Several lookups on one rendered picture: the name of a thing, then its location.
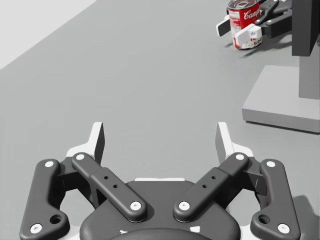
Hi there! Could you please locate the grey stand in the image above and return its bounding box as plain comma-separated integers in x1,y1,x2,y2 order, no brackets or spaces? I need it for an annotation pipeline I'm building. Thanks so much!
241,44,320,135

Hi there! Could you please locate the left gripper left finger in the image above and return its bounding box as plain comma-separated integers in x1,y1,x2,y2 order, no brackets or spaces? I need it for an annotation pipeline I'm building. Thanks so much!
19,121,148,240

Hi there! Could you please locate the red and white can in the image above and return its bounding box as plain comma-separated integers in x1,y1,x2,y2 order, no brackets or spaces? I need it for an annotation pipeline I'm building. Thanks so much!
226,0,263,50

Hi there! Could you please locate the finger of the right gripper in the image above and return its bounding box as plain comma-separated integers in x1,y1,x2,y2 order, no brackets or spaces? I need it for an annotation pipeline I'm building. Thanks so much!
233,14,293,46
216,0,293,38

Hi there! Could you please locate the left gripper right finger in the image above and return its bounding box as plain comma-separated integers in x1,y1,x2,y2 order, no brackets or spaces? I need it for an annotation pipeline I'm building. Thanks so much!
172,121,302,240

